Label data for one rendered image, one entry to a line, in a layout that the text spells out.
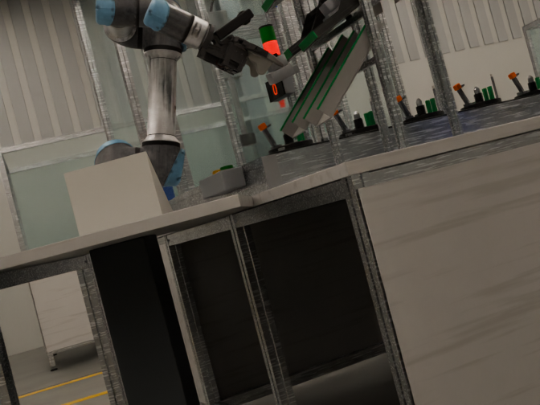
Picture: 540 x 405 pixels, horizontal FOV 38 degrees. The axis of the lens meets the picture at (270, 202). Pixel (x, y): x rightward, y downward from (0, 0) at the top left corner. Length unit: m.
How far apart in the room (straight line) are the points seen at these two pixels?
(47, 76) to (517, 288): 9.17
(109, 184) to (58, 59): 8.48
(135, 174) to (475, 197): 0.92
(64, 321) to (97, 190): 5.10
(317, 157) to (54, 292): 5.21
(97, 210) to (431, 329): 0.99
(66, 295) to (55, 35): 4.44
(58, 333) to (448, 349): 5.79
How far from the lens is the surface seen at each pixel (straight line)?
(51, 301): 7.27
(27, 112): 10.51
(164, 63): 2.46
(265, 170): 2.20
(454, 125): 2.08
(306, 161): 2.26
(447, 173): 1.78
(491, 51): 12.48
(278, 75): 2.08
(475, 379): 1.79
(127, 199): 2.20
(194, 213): 1.81
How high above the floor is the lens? 0.78
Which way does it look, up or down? 1 degrees up
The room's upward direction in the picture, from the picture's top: 15 degrees counter-clockwise
